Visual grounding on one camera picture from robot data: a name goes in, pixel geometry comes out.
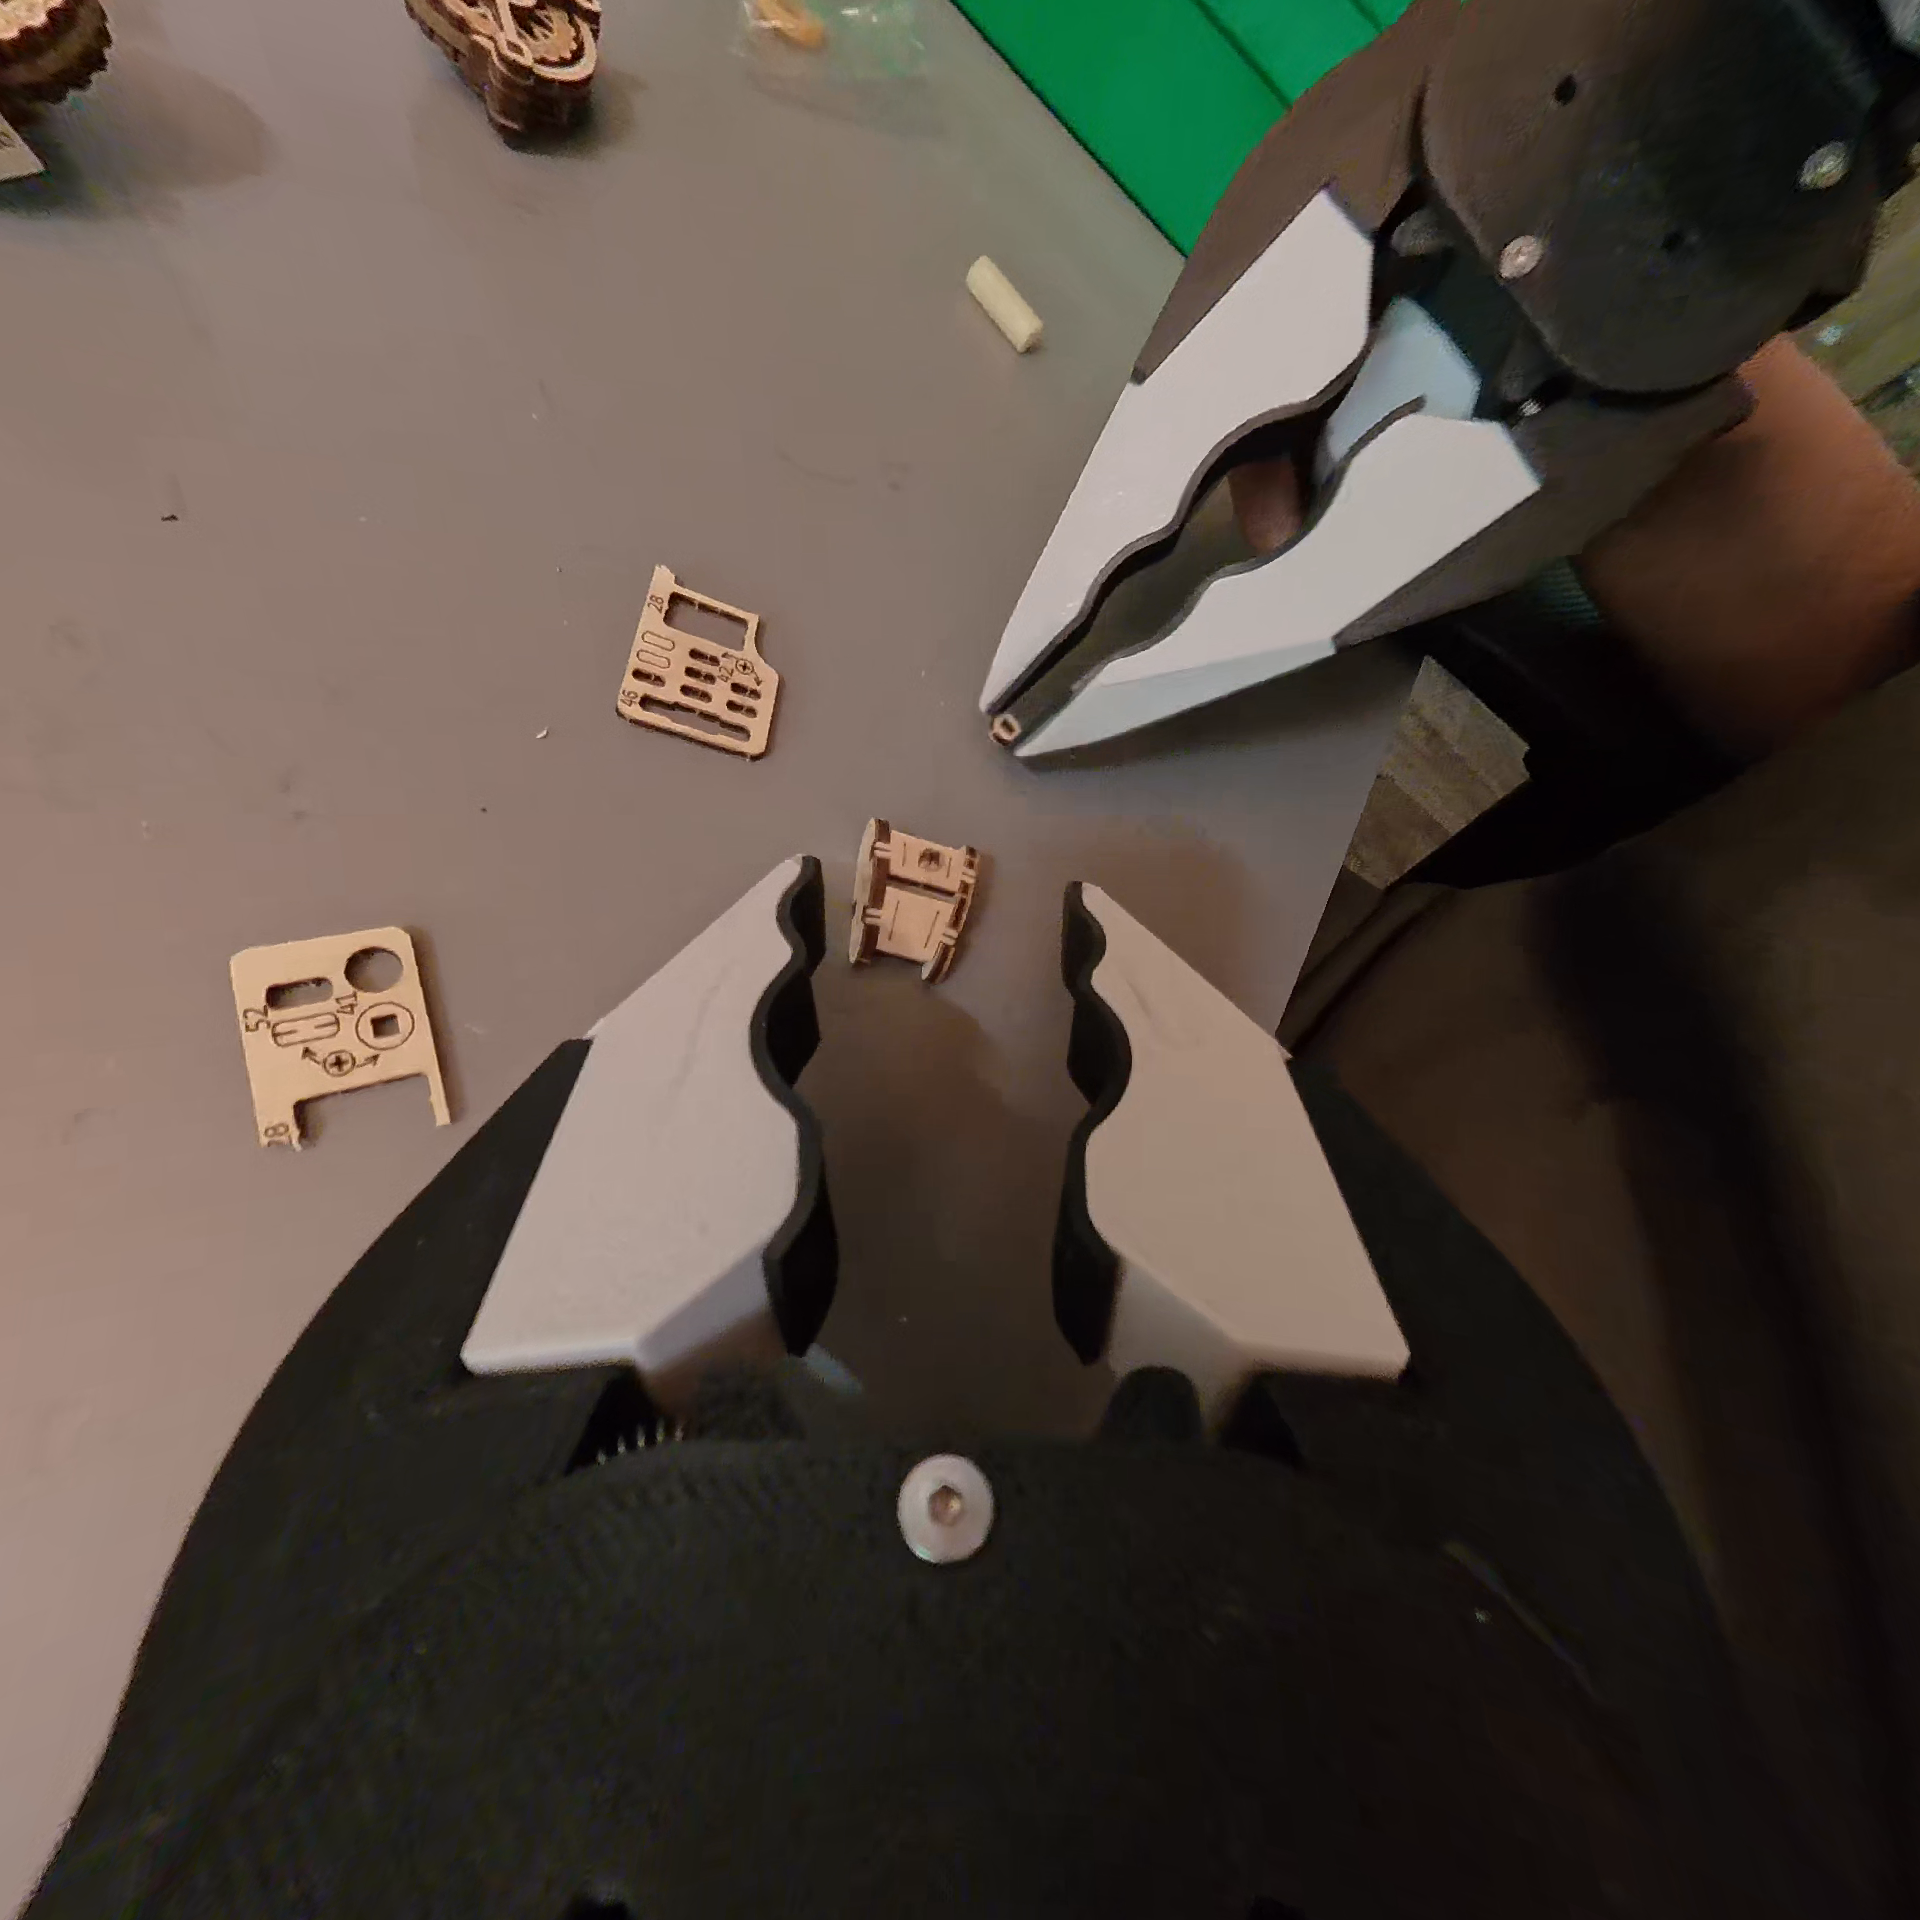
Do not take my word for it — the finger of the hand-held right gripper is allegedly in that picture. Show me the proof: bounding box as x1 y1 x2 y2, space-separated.
978 181 1483 724
1025 400 1547 762

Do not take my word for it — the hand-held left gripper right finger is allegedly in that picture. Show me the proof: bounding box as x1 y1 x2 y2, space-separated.
1049 881 1416 1432

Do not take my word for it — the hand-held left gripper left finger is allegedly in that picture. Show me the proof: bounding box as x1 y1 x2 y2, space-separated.
458 853 834 1408

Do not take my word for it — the small wooden block assembly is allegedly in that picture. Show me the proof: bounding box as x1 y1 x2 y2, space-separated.
849 817 985 986

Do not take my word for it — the grey desk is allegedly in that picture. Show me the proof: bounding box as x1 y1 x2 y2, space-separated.
0 0 1424 1893

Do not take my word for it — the person's right hand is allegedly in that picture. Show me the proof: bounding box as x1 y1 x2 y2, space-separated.
1230 336 1920 768

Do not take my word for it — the small white stick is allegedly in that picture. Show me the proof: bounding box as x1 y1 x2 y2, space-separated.
967 257 1047 354

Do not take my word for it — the green mat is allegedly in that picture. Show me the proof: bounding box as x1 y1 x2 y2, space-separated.
951 0 1419 257

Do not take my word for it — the person's dark brown clothing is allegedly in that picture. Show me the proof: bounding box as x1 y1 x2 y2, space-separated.
1276 644 1920 1920

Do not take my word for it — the wooden offcut with round holes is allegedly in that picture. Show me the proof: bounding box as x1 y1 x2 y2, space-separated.
228 925 454 1149

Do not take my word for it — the clear plastic bag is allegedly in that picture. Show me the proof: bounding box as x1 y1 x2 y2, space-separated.
728 0 963 129

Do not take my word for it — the wooden offcut with slots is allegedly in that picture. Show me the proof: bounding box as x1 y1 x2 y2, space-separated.
616 564 782 758

